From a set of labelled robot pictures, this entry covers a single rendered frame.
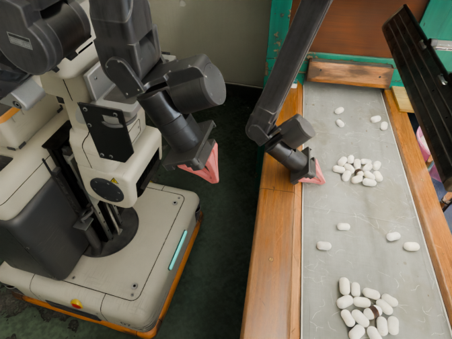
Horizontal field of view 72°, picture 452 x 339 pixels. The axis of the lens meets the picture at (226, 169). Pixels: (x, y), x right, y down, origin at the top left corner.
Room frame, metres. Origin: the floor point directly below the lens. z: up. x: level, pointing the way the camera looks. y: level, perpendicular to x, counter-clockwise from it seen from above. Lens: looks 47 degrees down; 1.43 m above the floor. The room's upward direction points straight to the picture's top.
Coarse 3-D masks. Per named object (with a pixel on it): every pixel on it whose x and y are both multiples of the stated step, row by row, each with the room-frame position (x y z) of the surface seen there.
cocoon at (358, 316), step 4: (352, 312) 0.23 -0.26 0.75; (356, 312) 0.23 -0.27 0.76; (360, 312) 0.23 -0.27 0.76; (352, 316) 0.22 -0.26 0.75; (356, 316) 0.22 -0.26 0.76; (360, 316) 0.22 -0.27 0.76; (364, 316) 0.22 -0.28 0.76; (356, 320) 0.21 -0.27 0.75; (360, 320) 0.21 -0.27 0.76; (364, 320) 0.21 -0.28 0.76; (368, 320) 0.21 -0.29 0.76; (360, 324) 0.21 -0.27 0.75; (364, 324) 0.20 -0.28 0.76; (368, 324) 0.20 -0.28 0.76
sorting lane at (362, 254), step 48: (336, 96) 1.03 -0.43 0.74; (336, 144) 0.76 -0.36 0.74; (384, 144) 0.76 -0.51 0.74; (336, 192) 0.56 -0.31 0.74; (384, 192) 0.56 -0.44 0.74; (336, 240) 0.40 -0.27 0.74; (384, 240) 0.40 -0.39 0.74; (336, 288) 0.28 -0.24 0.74; (384, 288) 0.28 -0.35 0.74; (432, 288) 0.28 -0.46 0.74; (336, 336) 0.19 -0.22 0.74; (384, 336) 0.19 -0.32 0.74; (432, 336) 0.19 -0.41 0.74
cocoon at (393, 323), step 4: (392, 316) 0.22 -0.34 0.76; (388, 320) 0.21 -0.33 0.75; (392, 320) 0.21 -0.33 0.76; (396, 320) 0.21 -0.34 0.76; (388, 324) 0.21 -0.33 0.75; (392, 324) 0.20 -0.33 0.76; (396, 324) 0.20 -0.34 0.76; (388, 328) 0.20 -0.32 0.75; (392, 328) 0.20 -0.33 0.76; (396, 328) 0.20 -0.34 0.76; (392, 332) 0.19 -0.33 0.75; (396, 332) 0.19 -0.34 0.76
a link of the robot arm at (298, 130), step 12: (288, 120) 0.62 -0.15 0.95; (300, 120) 0.60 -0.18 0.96; (252, 132) 0.61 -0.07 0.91; (264, 132) 0.60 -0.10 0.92; (276, 132) 0.60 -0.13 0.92; (288, 132) 0.59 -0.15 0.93; (300, 132) 0.58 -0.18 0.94; (312, 132) 0.59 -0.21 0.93; (288, 144) 0.58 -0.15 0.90; (300, 144) 0.57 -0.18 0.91
